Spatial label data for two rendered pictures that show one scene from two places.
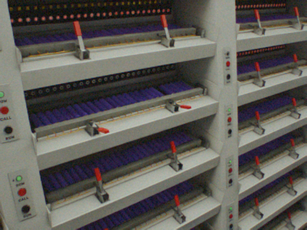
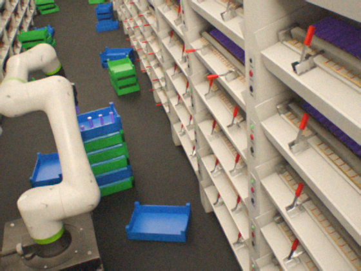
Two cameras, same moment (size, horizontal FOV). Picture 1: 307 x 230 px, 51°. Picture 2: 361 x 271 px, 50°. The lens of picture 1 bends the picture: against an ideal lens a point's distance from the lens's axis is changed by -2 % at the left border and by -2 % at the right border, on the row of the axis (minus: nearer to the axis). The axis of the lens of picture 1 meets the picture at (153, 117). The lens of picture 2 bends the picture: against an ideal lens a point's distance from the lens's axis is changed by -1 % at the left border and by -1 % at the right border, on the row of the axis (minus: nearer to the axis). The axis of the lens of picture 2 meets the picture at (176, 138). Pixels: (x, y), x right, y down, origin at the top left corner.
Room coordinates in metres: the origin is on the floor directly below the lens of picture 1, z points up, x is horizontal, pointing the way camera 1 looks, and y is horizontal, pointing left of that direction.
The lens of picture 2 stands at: (1.29, -1.18, 1.46)
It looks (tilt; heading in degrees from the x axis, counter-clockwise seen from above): 32 degrees down; 116
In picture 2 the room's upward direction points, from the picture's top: 8 degrees counter-clockwise
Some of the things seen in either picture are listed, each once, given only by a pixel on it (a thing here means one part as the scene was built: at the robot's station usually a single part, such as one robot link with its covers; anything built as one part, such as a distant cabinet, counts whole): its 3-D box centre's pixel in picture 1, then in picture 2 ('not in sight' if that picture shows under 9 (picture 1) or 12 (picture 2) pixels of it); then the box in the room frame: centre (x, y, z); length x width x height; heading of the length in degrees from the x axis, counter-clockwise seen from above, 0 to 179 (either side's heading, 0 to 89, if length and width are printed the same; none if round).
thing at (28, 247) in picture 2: not in sight; (36, 242); (0.27, -0.44, 0.39); 0.26 x 0.15 x 0.06; 39
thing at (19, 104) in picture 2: not in sight; (13, 98); (0.13, -0.19, 0.87); 0.18 x 0.13 x 0.12; 129
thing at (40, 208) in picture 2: not in sight; (44, 212); (0.32, -0.40, 0.51); 0.16 x 0.13 x 0.19; 39
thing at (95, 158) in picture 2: not in sight; (97, 146); (0.03, 0.35, 0.28); 0.30 x 0.20 x 0.08; 42
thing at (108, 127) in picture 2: not in sight; (91, 122); (0.03, 0.35, 0.44); 0.30 x 0.20 x 0.08; 42
